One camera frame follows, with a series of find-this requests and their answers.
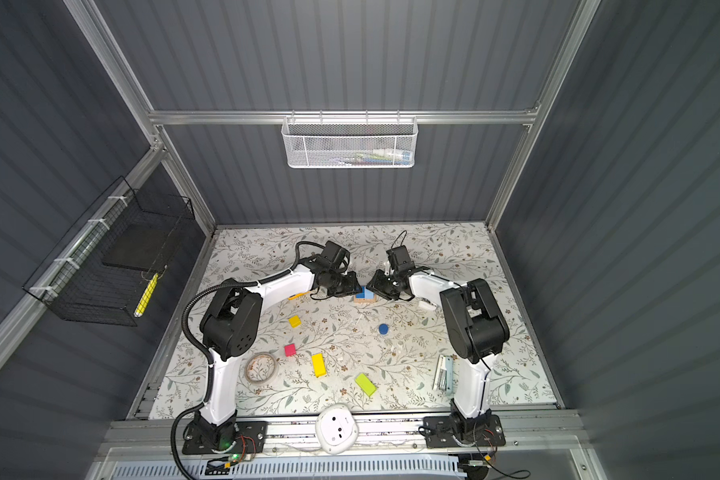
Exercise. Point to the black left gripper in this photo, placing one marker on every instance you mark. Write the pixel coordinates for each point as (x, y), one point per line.
(351, 285)

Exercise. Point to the lime green block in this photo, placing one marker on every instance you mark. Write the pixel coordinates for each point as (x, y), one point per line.
(365, 384)

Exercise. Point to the small yellow cube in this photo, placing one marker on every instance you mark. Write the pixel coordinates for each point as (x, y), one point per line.
(294, 321)

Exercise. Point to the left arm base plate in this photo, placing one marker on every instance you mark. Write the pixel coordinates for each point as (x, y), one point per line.
(202, 438)

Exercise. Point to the clear tape roll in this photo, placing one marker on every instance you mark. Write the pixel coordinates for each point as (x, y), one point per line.
(261, 368)

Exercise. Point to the wood block with holes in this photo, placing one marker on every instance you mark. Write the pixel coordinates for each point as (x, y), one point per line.
(363, 299)

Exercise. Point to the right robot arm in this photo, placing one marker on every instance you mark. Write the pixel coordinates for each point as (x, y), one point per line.
(475, 325)

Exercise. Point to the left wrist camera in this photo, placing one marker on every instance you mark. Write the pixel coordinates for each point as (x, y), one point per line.
(334, 255)

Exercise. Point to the magenta cube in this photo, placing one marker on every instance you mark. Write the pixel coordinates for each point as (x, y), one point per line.
(290, 350)

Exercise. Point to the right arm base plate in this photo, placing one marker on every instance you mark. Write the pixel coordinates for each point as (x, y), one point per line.
(452, 431)

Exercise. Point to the white wire basket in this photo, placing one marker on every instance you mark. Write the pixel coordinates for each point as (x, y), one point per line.
(350, 146)

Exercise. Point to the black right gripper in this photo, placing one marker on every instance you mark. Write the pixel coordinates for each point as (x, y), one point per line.
(377, 286)

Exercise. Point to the blue cube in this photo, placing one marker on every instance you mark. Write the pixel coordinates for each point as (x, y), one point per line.
(363, 294)

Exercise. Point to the white round device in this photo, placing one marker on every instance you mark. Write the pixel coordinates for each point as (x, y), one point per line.
(336, 429)

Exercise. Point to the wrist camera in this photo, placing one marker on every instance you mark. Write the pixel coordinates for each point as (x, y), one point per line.
(334, 255)
(399, 259)

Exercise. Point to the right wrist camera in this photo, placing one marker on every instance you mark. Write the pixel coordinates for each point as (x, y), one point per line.
(399, 259)

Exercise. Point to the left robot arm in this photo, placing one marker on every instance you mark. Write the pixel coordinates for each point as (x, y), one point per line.
(230, 324)

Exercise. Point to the black wire basket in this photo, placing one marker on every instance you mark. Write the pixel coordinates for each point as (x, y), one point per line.
(101, 274)

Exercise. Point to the white staple remover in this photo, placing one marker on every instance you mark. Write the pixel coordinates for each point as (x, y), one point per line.
(426, 305)

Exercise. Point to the yellow rectangular block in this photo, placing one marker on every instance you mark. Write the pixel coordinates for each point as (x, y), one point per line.
(319, 366)

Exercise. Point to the yellow calculator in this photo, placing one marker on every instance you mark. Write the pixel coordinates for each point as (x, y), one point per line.
(300, 295)

